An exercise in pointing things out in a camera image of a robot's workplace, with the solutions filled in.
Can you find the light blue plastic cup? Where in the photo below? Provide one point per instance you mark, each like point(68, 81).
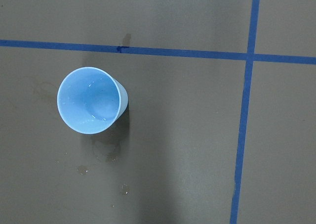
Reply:
point(89, 100)

